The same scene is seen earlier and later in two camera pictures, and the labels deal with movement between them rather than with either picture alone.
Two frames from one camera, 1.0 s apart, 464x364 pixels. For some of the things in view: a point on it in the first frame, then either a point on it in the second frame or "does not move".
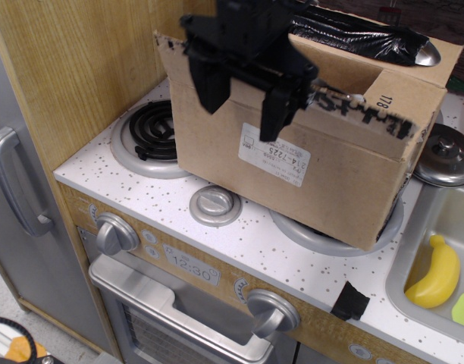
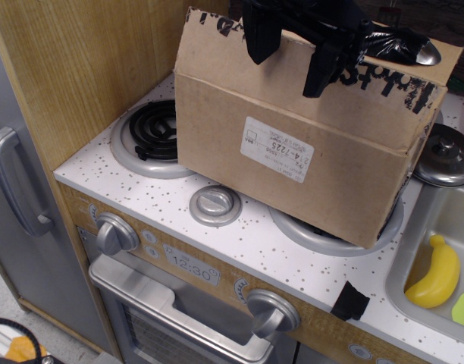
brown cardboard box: (340, 163) does not move
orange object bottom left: (20, 349) does not move
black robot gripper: (253, 36) → (317, 21)
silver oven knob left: (114, 233) does not move
